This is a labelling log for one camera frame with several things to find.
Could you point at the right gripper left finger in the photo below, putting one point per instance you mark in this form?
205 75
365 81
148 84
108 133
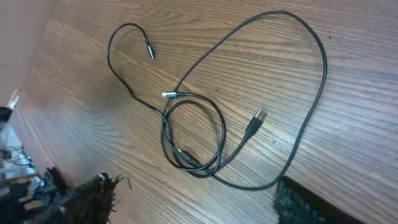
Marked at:
90 203

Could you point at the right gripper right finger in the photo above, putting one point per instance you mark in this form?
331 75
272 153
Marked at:
295 204

